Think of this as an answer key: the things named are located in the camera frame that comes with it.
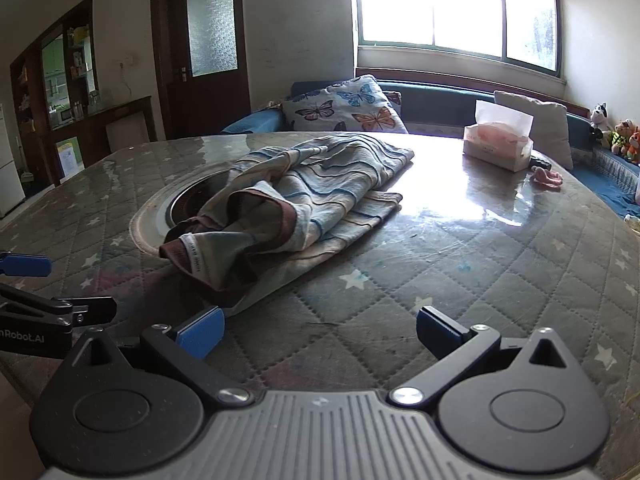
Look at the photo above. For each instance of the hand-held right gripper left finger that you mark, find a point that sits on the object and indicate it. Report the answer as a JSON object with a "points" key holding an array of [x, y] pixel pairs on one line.
{"points": [[199, 334]]}

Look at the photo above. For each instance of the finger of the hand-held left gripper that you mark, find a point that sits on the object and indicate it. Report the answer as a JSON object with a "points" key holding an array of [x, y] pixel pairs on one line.
{"points": [[27, 265], [85, 309]]}

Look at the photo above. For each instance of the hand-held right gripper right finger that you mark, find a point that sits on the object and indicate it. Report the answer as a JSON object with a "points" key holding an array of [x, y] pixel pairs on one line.
{"points": [[434, 330]]}

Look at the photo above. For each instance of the striped blue beige garment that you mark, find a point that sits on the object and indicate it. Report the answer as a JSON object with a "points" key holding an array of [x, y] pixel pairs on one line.
{"points": [[310, 185]]}

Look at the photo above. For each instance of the white refrigerator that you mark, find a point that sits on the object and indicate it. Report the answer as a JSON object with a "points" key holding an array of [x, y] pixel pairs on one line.
{"points": [[9, 170]]}

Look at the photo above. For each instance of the pale green-edged board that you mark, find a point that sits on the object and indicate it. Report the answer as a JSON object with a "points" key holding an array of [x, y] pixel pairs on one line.
{"points": [[67, 159]]}

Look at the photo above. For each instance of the round metal table insert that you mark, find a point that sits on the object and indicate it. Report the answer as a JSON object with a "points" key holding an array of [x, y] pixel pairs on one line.
{"points": [[150, 212]]}

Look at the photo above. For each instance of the dark wooden shelf cabinet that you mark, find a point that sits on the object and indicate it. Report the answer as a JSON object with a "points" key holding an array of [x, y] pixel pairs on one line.
{"points": [[32, 110]]}

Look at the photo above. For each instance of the dark wooden sideboard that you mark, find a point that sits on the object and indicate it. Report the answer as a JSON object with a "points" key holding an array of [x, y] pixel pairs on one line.
{"points": [[95, 122]]}

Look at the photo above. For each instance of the white flat panel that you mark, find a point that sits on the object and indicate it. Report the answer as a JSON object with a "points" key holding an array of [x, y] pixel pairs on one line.
{"points": [[127, 131]]}

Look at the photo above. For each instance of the white tissue box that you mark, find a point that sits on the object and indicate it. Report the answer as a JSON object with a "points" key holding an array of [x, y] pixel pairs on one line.
{"points": [[492, 152]]}

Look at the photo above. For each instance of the small pink object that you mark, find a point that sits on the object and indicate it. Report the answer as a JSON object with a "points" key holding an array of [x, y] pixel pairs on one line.
{"points": [[546, 178]]}

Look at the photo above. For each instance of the small black remote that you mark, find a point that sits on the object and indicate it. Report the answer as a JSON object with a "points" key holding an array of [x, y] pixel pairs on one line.
{"points": [[541, 163]]}

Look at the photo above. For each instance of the dark wooden glass-panel door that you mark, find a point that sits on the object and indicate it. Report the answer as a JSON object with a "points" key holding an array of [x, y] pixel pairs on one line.
{"points": [[172, 100]]}

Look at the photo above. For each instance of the blue sofa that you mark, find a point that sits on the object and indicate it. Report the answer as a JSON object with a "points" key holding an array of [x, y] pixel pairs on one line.
{"points": [[440, 105]]}

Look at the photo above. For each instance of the dark patterned cushion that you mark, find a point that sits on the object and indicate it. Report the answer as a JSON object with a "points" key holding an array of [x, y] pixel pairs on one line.
{"points": [[393, 101]]}

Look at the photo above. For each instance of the plain white pillow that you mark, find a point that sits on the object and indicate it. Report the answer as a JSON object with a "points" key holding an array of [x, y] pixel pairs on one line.
{"points": [[549, 125]]}

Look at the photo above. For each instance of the butterfly print pillow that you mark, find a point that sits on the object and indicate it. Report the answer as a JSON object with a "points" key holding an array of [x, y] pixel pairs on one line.
{"points": [[350, 105]]}

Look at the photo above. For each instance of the black and white plush toy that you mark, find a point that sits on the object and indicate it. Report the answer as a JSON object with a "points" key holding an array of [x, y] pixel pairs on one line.
{"points": [[600, 120]]}

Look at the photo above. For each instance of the orange plush toy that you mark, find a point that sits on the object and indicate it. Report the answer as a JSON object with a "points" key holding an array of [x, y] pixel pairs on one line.
{"points": [[635, 146]]}

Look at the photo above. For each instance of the large window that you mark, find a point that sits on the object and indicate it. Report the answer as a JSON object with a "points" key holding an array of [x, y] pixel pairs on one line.
{"points": [[430, 5]]}

